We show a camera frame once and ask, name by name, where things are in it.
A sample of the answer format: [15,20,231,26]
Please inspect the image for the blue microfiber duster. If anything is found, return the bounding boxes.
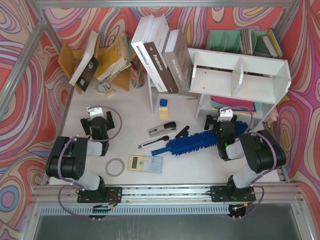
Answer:
[151,121,250,156]

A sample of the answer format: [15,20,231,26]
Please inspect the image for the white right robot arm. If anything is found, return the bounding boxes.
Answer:
[204,109,286,203]

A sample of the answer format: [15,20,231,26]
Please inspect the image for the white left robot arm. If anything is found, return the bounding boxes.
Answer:
[45,107,115,203]

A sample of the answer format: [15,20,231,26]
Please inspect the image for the white bookshelf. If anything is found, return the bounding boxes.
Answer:
[188,48,292,130]

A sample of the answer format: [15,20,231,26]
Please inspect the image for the coloured paper sheets stack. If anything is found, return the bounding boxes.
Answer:
[210,95,262,115]

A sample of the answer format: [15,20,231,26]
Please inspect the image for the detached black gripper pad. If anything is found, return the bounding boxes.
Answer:
[174,125,190,139]

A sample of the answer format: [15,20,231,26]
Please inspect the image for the small brass padlock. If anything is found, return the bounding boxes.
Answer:
[96,82,115,97]

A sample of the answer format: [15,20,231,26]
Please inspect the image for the pink pig figurine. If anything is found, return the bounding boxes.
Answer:
[264,107,279,127]

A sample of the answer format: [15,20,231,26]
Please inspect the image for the grey and black stapler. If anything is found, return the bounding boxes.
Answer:
[148,121,177,138]

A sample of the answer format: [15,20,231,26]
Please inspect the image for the black and white utility knife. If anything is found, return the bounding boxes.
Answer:
[138,135,170,149]

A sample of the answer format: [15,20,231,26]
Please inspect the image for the yellow and blue calculator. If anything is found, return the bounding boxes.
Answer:
[128,155,163,174]

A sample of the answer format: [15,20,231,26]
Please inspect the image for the blue eraser block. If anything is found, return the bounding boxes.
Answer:
[159,98,168,108]

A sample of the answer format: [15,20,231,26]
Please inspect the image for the small white side shelf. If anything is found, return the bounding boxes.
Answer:
[146,73,169,114]

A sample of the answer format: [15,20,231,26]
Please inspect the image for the clear pencil cup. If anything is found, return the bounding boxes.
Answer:
[129,56,145,89]

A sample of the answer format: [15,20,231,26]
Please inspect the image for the black and white leaning book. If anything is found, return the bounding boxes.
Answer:
[69,30,100,92]

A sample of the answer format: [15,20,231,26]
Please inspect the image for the yellow worn books stack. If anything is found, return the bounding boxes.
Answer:
[96,32,131,83]

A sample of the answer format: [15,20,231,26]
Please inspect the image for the yellow wooden book rack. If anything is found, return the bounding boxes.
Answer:
[58,35,124,92]

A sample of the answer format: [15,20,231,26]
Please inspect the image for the grey Lonely Ones book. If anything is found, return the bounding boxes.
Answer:
[162,29,193,95]

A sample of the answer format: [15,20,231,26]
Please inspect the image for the mint green file organizer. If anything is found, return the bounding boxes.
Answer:
[205,30,279,58]

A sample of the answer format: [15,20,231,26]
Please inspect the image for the blue yellow book in organizer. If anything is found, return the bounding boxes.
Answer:
[265,28,284,59]

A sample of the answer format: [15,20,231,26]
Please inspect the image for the brown Fredonia book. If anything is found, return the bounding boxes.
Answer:
[144,14,178,94]

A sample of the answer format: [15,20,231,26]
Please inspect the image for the white Mademoiselle book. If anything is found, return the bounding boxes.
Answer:
[130,14,166,93]

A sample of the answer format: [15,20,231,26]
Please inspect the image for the brown tape roll ring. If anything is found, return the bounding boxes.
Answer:
[105,157,126,178]

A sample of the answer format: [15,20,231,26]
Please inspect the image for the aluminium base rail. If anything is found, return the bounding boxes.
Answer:
[30,181,304,219]

